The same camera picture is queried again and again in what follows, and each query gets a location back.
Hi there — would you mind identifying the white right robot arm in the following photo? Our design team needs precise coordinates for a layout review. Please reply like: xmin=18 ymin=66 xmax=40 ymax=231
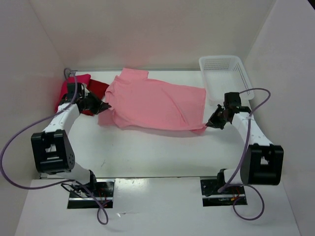
xmin=206 ymin=92 xmax=284 ymax=193

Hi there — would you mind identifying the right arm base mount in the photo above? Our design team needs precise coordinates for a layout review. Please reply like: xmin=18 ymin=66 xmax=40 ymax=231
xmin=200 ymin=177 xmax=248 ymax=207

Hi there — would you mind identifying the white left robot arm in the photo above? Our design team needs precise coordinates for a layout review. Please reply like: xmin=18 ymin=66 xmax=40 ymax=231
xmin=31 ymin=83 xmax=111 ymax=197

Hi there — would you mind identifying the white plastic basket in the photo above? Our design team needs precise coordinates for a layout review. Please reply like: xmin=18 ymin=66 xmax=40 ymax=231
xmin=199 ymin=55 xmax=254 ymax=105

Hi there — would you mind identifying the dark red t shirt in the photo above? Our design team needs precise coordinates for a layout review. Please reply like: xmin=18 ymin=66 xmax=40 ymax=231
xmin=80 ymin=79 xmax=110 ymax=118

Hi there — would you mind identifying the magenta t shirt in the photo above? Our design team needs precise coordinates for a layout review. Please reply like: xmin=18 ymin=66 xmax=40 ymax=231
xmin=54 ymin=73 xmax=91 ymax=110

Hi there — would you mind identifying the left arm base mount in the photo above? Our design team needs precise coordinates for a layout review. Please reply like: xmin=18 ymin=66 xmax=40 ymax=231
xmin=61 ymin=178 xmax=115 ymax=209

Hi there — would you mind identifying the light pink t shirt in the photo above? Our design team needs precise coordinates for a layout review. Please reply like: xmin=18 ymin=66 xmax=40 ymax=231
xmin=98 ymin=68 xmax=206 ymax=134

